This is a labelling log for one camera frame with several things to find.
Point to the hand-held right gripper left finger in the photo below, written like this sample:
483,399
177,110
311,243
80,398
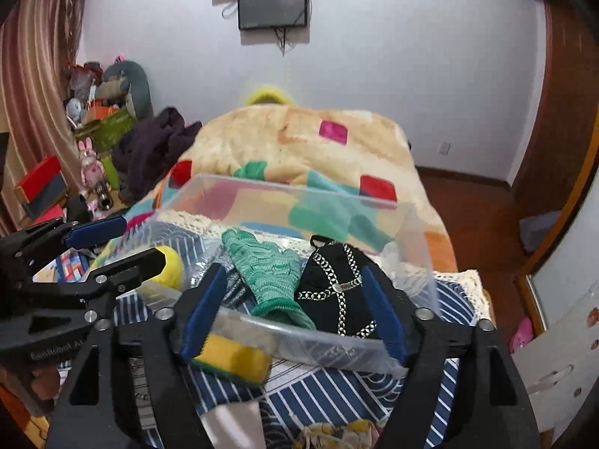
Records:
202,311

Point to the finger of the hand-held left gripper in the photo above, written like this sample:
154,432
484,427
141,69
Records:
96,233
133,269

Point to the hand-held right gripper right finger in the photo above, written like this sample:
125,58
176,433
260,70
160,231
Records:
383,318

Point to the yellow green sponge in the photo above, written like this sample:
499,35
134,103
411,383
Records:
173,266
238,358

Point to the green knitted glove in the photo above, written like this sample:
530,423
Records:
266,266

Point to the clear plastic storage bin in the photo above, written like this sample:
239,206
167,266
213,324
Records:
299,339

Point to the person's left hand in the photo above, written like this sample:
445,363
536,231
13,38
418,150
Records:
44,380

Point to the colourful printed box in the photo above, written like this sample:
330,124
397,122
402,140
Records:
70,264

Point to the green bottle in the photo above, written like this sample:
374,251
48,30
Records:
108,168

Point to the pink rabbit toy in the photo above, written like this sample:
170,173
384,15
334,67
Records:
90,163

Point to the red grey box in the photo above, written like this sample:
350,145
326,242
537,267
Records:
40,174

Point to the dark purple cloth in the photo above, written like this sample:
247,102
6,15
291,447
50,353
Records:
149,149

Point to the navy white striped cloth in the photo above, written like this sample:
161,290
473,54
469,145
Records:
318,393

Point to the green cardboard box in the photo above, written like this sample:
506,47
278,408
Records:
110,128

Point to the white paper sheet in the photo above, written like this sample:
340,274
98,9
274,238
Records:
231,423

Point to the yellow floral cloth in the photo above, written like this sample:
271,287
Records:
337,435

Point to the pink slipper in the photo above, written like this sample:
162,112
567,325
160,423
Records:
522,334

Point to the pile of small toys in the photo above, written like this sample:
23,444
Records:
82,89

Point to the grey plush toy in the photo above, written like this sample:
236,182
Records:
133,84

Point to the striped pink brown curtain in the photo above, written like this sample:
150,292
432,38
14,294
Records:
37,79

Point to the white cabinet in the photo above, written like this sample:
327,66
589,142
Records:
561,336

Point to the beige colourful-squares blanket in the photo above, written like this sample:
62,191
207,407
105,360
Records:
290,145

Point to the yellow-green fluffy plush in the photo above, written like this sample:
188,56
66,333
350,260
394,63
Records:
266,95

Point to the brown wooden wardrobe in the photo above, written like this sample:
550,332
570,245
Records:
561,103

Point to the white wall outlet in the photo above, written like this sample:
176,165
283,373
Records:
444,148

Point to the small black wall monitor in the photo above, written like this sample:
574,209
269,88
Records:
274,7

